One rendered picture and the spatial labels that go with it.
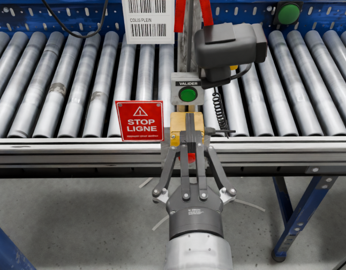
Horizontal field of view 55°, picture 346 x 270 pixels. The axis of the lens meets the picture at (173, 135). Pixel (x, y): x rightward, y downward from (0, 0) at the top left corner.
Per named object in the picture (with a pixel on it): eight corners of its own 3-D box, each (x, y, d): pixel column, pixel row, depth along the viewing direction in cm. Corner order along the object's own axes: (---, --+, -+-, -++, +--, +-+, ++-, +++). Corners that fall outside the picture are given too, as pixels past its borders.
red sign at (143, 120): (121, 141, 78) (114, 102, 69) (122, 139, 79) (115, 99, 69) (189, 141, 78) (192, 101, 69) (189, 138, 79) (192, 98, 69)
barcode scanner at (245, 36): (265, 88, 60) (270, 37, 52) (199, 95, 61) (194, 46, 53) (258, 65, 64) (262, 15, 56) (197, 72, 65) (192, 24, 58)
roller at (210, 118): (205, 150, 88) (207, 137, 84) (195, 39, 122) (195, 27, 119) (224, 150, 88) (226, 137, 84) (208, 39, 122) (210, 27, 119)
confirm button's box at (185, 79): (171, 107, 68) (170, 81, 63) (170, 97, 70) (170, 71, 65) (204, 107, 68) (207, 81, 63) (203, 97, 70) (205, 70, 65)
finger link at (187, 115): (190, 153, 57) (186, 153, 57) (189, 124, 62) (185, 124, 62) (191, 142, 55) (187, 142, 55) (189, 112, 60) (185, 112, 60)
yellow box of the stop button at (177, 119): (170, 162, 72) (170, 141, 67) (170, 133, 78) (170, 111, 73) (237, 161, 73) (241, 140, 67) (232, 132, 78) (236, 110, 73)
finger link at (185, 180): (190, 212, 51) (181, 212, 51) (186, 154, 58) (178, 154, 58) (192, 198, 48) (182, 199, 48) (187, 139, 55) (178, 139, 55)
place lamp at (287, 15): (276, 25, 115) (281, 6, 110) (275, 23, 116) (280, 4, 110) (296, 25, 115) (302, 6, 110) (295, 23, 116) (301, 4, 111)
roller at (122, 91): (104, 149, 87) (107, 136, 84) (122, 38, 122) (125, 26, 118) (123, 152, 88) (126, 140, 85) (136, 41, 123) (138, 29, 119)
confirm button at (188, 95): (180, 102, 66) (180, 90, 64) (180, 96, 67) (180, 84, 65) (195, 102, 66) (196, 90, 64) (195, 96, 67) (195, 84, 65)
